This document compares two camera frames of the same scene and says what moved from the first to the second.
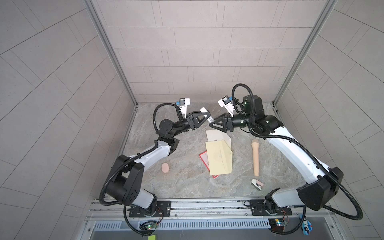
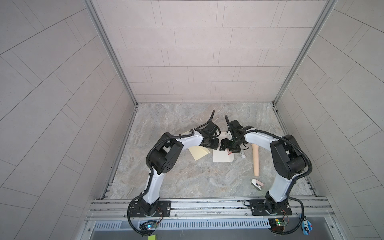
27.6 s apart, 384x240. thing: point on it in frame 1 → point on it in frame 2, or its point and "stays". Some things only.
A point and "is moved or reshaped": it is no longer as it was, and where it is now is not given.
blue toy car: (307, 227) stays
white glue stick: (211, 119) is moved or reshaped
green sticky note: (152, 237) stays
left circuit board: (148, 225) stays
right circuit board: (277, 224) stays
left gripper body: (185, 125) → (212, 143)
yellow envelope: (220, 157) → (197, 152)
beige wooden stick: (255, 144) stays
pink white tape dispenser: (257, 184) stays
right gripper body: (240, 121) → (232, 145)
